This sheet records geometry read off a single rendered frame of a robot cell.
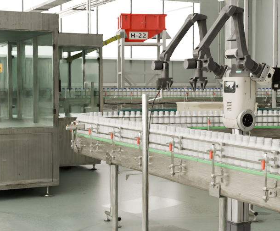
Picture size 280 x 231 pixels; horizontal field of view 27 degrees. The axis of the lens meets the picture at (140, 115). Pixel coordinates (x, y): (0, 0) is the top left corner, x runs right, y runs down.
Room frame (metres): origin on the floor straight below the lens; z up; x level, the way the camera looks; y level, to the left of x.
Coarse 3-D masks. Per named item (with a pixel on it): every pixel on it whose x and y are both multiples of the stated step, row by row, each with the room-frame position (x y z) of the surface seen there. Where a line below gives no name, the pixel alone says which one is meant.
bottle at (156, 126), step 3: (156, 126) 3.96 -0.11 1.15; (153, 129) 3.98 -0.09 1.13; (156, 129) 3.96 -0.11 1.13; (153, 135) 3.96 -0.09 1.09; (156, 135) 3.95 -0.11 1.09; (153, 138) 3.96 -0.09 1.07; (156, 138) 3.95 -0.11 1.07; (153, 141) 3.96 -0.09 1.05; (156, 141) 3.95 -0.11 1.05; (153, 144) 3.96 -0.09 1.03; (156, 144) 3.95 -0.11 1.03; (153, 147) 3.96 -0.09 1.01; (156, 147) 3.95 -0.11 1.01
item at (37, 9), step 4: (48, 0) 11.74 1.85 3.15; (52, 0) 11.50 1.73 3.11; (56, 0) 11.38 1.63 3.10; (60, 0) 11.39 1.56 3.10; (64, 0) 11.39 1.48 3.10; (68, 0) 11.38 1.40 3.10; (40, 4) 12.21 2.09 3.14; (44, 4) 11.98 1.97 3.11; (48, 4) 11.89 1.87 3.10; (52, 4) 11.89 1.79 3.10; (56, 4) 11.89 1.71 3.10; (60, 4) 11.89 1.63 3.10; (4, 8) 16.34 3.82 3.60; (32, 8) 12.75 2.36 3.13; (36, 8) 12.54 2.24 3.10; (40, 8) 12.54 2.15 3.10; (44, 8) 12.54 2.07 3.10; (48, 8) 12.54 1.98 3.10
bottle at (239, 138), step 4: (236, 136) 3.13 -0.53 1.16; (240, 136) 3.12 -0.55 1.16; (236, 140) 3.13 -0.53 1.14; (240, 140) 3.12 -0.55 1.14; (236, 144) 3.11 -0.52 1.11; (240, 144) 3.11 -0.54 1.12; (236, 148) 3.11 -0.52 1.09; (240, 148) 3.11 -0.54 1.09; (236, 152) 3.11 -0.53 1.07; (240, 152) 3.11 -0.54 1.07; (236, 156) 3.11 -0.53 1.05; (240, 156) 3.11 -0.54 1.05; (236, 160) 3.11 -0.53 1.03; (240, 160) 3.11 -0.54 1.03; (236, 164) 3.11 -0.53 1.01; (240, 164) 3.11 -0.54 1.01
